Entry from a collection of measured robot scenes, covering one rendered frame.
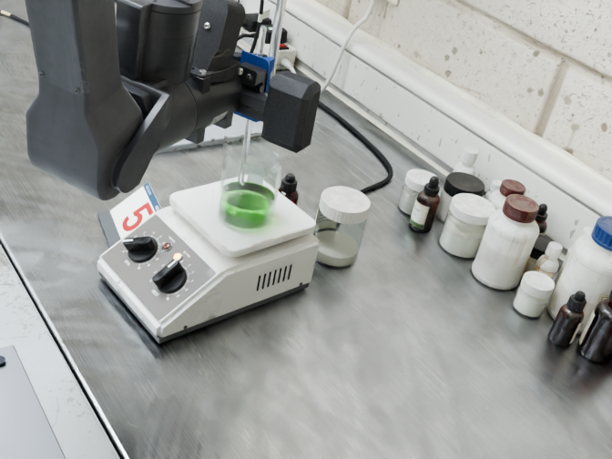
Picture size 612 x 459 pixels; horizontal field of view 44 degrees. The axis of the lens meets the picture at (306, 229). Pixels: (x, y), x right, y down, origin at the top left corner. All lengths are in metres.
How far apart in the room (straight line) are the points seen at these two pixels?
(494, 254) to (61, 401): 0.51
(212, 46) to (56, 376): 0.33
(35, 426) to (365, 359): 0.37
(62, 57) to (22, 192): 0.52
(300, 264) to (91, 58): 0.42
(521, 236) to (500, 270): 0.05
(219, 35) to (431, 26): 0.66
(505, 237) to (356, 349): 0.23
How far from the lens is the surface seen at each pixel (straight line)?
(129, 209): 0.93
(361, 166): 1.15
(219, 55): 0.62
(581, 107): 1.07
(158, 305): 0.76
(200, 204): 0.82
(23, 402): 0.57
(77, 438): 0.69
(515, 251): 0.93
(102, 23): 0.48
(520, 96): 1.13
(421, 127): 1.20
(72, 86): 0.49
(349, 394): 0.76
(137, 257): 0.80
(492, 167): 1.11
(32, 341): 0.78
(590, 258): 0.90
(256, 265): 0.78
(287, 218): 0.82
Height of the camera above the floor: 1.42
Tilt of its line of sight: 33 degrees down
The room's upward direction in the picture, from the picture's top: 12 degrees clockwise
